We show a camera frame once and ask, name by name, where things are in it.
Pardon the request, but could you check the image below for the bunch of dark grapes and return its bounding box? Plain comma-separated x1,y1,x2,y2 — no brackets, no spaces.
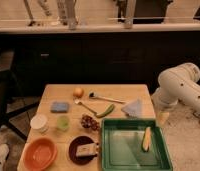
81,115,100,131

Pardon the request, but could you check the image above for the white cup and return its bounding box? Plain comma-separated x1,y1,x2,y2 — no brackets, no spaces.
30,115,48,133

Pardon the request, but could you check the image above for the grey block on plate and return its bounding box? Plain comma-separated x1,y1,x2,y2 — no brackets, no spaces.
76,143,96,157

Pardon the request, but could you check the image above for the metal spoon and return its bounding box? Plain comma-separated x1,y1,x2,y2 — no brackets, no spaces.
74,99,97,115

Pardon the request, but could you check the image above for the wooden table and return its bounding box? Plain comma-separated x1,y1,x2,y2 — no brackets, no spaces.
24,84,155,171

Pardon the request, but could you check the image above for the black chair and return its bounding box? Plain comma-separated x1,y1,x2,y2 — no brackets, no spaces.
0,51,39,140

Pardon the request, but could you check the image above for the green plastic tray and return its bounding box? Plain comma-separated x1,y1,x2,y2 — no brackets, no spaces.
101,118,173,171

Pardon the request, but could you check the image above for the orange fruit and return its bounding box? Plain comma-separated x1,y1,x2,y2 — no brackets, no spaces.
73,87,84,98

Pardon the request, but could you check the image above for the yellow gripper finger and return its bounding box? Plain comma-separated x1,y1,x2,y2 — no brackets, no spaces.
158,112,169,126

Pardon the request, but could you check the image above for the black-headed brush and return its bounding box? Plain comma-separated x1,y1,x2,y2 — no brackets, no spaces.
89,92,125,104

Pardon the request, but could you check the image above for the dark brown plate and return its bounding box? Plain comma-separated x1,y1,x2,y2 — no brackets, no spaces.
68,136,99,165

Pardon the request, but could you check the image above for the green cup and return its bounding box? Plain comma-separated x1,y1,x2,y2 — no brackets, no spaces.
56,116,69,131

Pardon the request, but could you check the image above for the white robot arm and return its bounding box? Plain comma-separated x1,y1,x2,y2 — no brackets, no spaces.
151,63,200,127

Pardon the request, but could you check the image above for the blue sponge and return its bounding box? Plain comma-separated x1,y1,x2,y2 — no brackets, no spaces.
50,102,69,113

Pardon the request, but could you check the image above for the light blue cloth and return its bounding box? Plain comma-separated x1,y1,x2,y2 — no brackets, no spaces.
121,99,142,118

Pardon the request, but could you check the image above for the red bowl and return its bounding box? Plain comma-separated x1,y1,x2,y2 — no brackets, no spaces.
23,138,58,171

